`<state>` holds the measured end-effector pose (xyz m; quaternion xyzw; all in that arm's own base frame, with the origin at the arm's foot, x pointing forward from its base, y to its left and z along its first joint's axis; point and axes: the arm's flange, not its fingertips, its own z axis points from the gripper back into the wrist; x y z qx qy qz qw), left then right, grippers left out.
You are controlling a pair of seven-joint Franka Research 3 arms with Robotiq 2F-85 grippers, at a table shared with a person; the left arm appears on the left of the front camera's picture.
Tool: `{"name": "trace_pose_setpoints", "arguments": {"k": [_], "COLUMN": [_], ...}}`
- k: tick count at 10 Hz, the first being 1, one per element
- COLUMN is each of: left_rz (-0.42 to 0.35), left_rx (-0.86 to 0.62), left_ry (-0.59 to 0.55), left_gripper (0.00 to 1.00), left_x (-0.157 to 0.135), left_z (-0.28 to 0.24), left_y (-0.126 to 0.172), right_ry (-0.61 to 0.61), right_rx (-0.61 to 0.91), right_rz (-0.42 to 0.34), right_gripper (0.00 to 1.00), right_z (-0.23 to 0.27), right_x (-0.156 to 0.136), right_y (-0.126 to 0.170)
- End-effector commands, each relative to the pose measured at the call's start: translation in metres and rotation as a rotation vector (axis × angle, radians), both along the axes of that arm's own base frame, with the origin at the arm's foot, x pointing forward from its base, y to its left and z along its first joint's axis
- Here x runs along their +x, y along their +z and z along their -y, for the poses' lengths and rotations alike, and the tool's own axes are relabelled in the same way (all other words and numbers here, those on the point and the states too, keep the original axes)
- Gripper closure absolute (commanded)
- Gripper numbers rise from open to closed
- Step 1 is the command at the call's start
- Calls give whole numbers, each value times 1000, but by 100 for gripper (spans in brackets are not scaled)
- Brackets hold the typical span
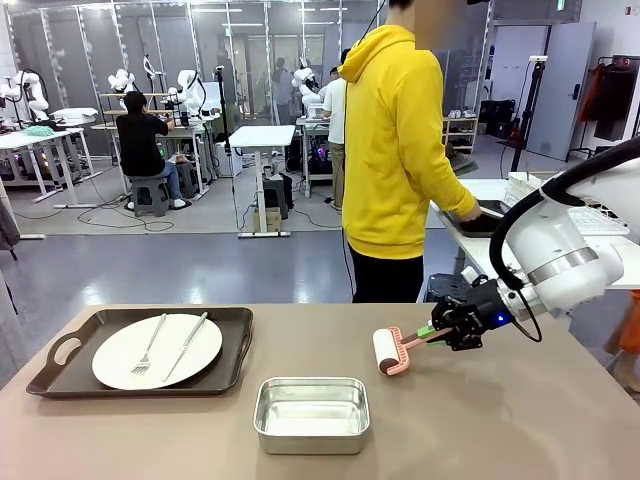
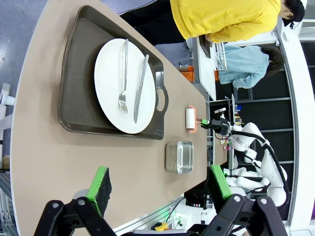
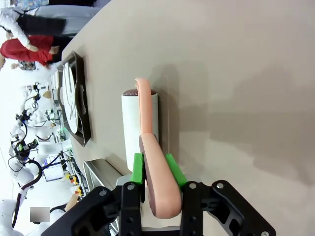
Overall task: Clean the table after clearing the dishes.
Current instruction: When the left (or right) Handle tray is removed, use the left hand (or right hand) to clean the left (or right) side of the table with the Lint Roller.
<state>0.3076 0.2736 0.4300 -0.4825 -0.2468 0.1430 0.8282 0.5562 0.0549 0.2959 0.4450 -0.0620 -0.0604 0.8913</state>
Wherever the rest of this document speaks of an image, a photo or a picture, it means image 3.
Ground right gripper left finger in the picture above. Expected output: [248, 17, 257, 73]
[40, 152, 148, 236]

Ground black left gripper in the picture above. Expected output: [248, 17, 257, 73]
[11, 139, 37, 159]

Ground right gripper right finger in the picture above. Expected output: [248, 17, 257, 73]
[164, 153, 276, 236]

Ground dark brown serving tray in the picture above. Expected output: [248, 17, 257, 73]
[57, 50, 92, 148]

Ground white robot arms behind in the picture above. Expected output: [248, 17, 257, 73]
[9, 83, 54, 138]

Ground computer monitor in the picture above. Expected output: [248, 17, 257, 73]
[44, 164, 63, 182]

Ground steel rectangular container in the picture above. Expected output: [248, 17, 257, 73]
[82, 158, 131, 195]

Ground silver fork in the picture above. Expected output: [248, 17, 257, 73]
[68, 105, 77, 123]

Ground white round plate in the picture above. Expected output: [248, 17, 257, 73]
[61, 63, 80, 135]

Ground silver table knife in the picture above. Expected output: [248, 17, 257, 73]
[65, 67, 76, 116]

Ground person in patterned shirt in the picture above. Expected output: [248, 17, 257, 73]
[11, 60, 39, 71]

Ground person in red top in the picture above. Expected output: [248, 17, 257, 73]
[0, 35, 61, 66]

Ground person in white shirt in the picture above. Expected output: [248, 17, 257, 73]
[0, 0, 67, 52]

